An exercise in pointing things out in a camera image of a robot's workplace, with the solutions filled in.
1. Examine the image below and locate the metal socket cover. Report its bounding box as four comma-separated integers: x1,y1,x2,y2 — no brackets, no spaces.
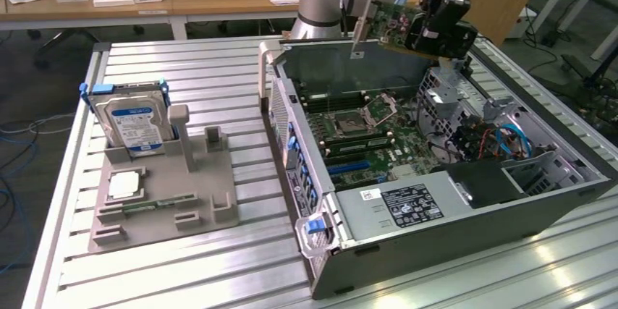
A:
362,91,403,126

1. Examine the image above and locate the hard disk with blue rails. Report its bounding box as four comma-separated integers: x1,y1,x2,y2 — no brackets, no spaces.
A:
79,79,171,158

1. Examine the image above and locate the silver CPU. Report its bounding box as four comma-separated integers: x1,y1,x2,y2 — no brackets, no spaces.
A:
107,173,144,200

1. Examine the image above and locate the blue wire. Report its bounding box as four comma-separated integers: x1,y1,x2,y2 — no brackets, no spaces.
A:
496,124,532,160

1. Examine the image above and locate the RAM slot with white latches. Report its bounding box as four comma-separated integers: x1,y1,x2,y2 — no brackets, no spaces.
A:
301,97,364,110
299,87,362,100

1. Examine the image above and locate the white floor cable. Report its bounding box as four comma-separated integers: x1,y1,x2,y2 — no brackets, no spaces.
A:
0,113,79,135

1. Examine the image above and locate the black expansion slot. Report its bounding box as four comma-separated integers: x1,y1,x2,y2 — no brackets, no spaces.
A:
325,156,371,169

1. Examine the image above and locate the grey power supply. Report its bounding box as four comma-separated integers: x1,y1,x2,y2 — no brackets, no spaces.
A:
333,173,472,243

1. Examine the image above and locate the black floor stand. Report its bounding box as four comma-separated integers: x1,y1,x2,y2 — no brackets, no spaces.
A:
559,30,618,95

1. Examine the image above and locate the blue expansion slot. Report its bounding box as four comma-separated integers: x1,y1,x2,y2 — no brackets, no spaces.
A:
329,161,374,176

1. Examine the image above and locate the black chair base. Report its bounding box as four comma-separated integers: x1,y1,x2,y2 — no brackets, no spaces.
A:
26,27,100,69

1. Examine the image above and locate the orange red wire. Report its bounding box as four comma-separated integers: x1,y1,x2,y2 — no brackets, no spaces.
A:
475,126,500,160

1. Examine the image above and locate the black wire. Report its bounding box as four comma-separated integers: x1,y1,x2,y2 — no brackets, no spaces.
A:
414,97,466,165

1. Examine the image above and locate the black open PC case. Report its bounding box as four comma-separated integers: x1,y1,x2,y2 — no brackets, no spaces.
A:
257,26,610,301

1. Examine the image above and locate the CPU socket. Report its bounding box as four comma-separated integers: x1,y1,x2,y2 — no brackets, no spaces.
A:
332,109,371,139

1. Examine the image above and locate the blue floor cable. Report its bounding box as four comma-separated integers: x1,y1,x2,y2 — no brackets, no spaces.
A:
0,137,37,276

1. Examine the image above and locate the perforated metal disk bay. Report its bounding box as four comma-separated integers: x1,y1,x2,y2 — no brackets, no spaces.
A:
415,66,484,143

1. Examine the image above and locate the grey parts rack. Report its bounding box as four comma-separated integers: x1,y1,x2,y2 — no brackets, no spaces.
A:
87,103,241,254

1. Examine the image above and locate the green RAM stick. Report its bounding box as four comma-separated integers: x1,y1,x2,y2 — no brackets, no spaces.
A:
120,198,193,213
321,137,392,152

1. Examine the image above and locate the silver chipset heatsink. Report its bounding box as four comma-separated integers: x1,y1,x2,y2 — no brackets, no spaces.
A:
391,165,418,180

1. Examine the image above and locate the green GPU with black shroud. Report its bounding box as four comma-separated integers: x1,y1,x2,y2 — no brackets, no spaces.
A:
351,0,480,61

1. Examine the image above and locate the green motherboard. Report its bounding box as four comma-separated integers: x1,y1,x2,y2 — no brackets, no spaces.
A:
299,83,438,192

